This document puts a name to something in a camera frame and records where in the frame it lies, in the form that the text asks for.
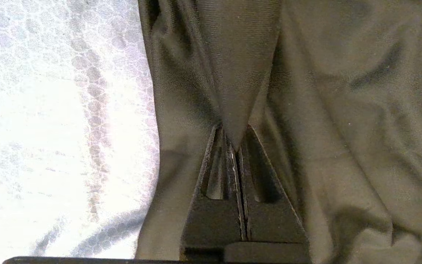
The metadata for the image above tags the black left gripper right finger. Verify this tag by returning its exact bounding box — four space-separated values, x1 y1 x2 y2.
237 125 308 243

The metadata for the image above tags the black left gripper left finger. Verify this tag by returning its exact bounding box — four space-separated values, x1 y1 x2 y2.
180 124 246 261

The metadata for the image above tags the black t-shirt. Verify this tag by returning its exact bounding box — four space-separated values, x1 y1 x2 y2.
135 0 422 264

